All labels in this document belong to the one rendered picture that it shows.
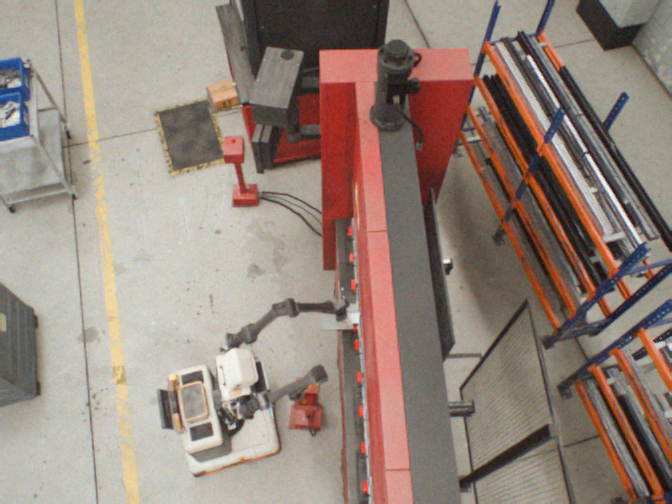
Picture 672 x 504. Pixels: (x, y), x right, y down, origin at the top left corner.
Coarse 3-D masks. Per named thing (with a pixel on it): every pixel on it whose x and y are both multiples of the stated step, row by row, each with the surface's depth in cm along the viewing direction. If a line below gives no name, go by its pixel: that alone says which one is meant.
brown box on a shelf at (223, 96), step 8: (208, 88) 488; (216, 88) 474; (224, 88) 474; (232, 88) 473; (208, 96) 484; (216, 96) 469; (224, 96) 470; (232, 96) 470; (216, 104) 470; (224, 104) 473; (232, 104) 477; (240, 104) 480; (216, 112) 476
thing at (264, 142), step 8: (256, 128) 390; (264, 128) 394; (272, 128) 395; (280, 128) 418; (256, 136) 387; (264, 136) 391; (272, 136) 398; (280, 136) 426; (256, 144) 387; (264, 144) 390; (272, 144) 403; (256, 152) 394; (264, 152) 398; (272, 152) 407; (256, 160) 402; (264, 160) 406; (272, 160) 411; (256, 168) 411; (264, 168) 414
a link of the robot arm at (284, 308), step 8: (280, 304) 334; (288, 304) 336; (272, 312) 334; (280, 312) 332; (288, 312) 334; (264, 320) 341; (272, 320) 341; (248, 328) 354; (256, 328) 347; (256, 336) 354
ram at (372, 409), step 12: (360, 180) 324; (360, 192) 327; (360, 204) 329; (360, 216) 332; (360, 228) 335; (360, 240) 337; (360, 252) 340; (360, 264) 343; (360, 276) 346; (360, 288) 349; (360, 300) 352; (360, 312) 355; (372, 360) 281; (372, 372) 283; (372, 384) 285; (372, 396) 284; (372, 408) 289; (372, 420) 288; (372, 432) 290; (372, 444) 292; (372, 456) 294; (372, 468) 297; (372, 480) 299; (372, 492) 301
